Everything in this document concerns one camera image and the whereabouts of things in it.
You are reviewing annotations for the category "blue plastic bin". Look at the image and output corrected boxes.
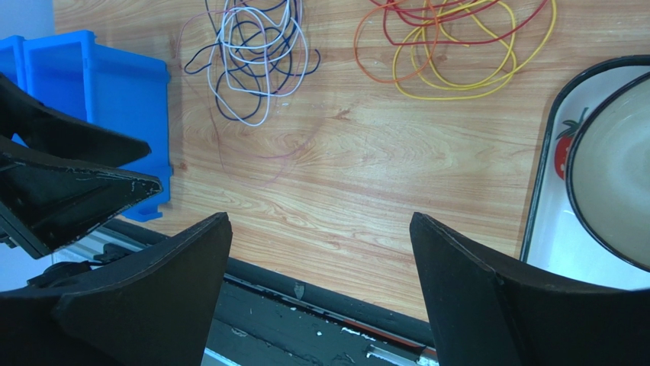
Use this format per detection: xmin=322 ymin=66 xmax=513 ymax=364
xmin=23 ymin=30 xmax=172 ymax=222
xmin=1 ymin=35 xmax=27 ymax=91

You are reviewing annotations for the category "blue plastic bin left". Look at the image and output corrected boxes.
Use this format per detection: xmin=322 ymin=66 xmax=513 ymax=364
xmin=1 ymin=35 xmax=27 ymax=91

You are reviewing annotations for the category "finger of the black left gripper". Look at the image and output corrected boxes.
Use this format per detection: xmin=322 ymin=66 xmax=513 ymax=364
xmin=1 ymin=75 xmax=151 ymax=167
xmin=1 ymin=137 xmax=163 ymax=258

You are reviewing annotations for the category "red thin cable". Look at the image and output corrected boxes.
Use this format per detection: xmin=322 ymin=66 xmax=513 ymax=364
xmin=368 ymin=0 xmax=552 ymax=48

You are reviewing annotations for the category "orange thin cable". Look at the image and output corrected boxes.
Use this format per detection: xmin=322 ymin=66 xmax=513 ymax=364
xmin=352 ymin=0 xmax=442 ymax=85

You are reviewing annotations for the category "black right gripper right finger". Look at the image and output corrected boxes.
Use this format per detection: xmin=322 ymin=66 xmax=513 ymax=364
xmin=410 ymin=213 xmax=649 ymax=365

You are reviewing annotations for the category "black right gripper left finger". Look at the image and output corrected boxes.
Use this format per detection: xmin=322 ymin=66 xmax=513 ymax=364
xmin=1 ymin=213 xmax=233 ymax=365

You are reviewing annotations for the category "blue plastic bin right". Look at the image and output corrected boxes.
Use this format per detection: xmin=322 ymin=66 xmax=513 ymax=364
xmin=23 ymin=30 xmax=172 ymax=222

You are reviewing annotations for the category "yellow thin cable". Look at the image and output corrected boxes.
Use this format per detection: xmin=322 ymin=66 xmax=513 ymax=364
xmin=391 ymin=0 xmax=558 ymax=101

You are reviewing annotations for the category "strawberry print tray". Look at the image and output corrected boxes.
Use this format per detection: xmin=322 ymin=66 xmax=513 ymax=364
xmin=520 ymin=54 xmax=649 ymax=290

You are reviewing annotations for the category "beige bowl black rim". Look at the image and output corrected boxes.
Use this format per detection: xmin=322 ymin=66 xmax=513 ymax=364
xmin=565 ymin=74 xmax=649 ymax=271

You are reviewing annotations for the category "white thin cable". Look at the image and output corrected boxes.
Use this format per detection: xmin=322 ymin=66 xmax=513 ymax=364
xmin=207 ymin=0 xmax=311 ymax=128

